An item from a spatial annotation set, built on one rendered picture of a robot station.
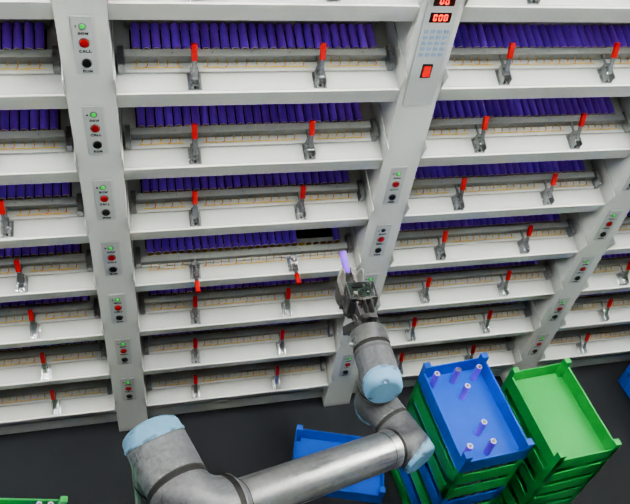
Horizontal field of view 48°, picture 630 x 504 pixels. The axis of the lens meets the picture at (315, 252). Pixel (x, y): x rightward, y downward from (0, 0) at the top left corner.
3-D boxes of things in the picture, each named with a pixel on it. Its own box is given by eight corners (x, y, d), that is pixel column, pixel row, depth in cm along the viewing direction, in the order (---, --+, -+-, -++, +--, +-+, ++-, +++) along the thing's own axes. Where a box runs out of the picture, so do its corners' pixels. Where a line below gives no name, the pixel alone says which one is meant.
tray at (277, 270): (353, 274, 202) (361, 262, 194) (135, 292, 189) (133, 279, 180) (341, 211, 210) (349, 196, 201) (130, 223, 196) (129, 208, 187)
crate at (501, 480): (506, 485, 203) (515, 472, 197) (442, 499, 198) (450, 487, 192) (464, 396, 222) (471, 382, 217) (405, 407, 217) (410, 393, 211)
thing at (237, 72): (394, 101, 160) (413, 63, 147) (117, 107, 146) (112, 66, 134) (378, 29, 167) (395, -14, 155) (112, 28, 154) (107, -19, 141)
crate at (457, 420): (525, 458, 192) (535, 444, 186) (457, 473, 186) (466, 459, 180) (479, 367, 211) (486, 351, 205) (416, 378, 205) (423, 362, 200)
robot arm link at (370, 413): (372, 441, 169) (377, 415, 160) (345, 404, 176) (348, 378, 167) (404, 422, 173) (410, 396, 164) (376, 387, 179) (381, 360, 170)
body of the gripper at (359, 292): (373, 278, 174) (386, 317, 166) (367, 300, 180) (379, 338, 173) (343, 280, 172) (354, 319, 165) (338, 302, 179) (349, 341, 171)
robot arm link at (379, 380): (362, 408, 161) (366, 385, 154) (350, 362, 169) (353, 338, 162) (402, 402, 163) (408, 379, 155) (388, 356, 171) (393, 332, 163)
